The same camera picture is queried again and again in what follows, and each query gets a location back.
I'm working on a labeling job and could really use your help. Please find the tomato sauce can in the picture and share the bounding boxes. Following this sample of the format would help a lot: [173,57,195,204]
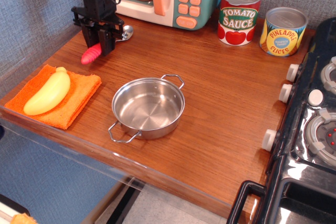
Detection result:
[217,0,261,46]

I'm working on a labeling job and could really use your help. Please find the white stove knob front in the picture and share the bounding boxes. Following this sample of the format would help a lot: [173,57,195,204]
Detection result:
[262,129,277,152]

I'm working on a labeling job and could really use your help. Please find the white stove knob back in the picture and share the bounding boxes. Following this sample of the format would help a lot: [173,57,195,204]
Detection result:
[286,64,300,82]

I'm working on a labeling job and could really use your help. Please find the white stove knob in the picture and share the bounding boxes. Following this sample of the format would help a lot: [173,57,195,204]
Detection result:
[262,129,277,152]
[278,84,292,103]
[286,64,300,82]

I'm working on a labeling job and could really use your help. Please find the white stove knob middle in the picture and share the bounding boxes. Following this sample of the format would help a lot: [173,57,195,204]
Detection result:
[278,84,292,103]

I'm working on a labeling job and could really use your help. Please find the yellow toy banana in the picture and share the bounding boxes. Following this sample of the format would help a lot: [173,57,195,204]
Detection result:
[23,67,71,115]

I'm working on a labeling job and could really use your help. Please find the stainless steel pot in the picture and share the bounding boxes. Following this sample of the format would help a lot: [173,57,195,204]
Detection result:
[108,74,185,143]

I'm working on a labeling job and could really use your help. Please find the orange folded cloth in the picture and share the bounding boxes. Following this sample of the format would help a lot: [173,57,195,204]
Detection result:
[4,65,101,130]

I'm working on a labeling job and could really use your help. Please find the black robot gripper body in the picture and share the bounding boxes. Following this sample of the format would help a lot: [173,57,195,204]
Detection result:
[71,0,124,39]

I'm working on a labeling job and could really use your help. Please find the orange object bottom corner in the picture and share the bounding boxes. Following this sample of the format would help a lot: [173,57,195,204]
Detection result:
[10,213,37,224]

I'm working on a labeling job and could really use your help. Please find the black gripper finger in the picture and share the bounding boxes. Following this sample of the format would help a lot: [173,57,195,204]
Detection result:
[98,29,116,56]
[81,25,99,48]

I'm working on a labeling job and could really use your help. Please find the pineapple slices can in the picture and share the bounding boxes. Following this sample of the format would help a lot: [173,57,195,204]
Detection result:
[259,7,308,57]

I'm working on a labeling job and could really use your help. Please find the red handled metal spoon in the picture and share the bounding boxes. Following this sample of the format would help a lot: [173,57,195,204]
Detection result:
[81,25,134,65]

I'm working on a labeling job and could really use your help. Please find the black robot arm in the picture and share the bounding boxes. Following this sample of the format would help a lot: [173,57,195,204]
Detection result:
[71,0,124,56]

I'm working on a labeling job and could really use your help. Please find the black toy stove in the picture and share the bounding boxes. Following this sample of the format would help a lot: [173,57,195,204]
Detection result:
[227,18,335,223]

